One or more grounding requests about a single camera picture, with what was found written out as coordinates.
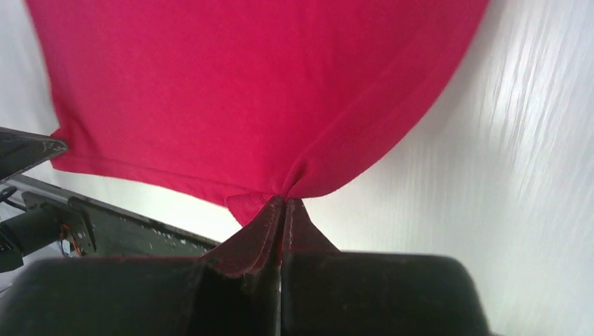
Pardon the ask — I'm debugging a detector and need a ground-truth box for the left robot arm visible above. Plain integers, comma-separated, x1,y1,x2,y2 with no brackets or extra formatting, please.
1,127,68,273

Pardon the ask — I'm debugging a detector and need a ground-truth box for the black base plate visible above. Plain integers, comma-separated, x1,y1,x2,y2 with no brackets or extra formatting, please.
22,190,219,257

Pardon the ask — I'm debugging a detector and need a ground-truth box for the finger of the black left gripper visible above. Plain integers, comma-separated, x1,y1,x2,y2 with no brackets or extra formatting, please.
1,127,68,183

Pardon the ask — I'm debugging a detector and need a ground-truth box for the aluminium frame rail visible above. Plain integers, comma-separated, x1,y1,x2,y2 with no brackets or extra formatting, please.
1,175,90,205

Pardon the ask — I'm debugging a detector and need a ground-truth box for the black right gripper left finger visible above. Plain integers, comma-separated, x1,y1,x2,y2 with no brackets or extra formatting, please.
1,197,284,335

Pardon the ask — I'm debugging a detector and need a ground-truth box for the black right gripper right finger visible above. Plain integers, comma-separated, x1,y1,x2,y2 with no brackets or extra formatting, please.
280,199,491,335

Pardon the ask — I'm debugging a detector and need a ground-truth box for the red t shirt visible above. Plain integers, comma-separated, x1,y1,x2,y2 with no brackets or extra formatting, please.
27,0,488,225

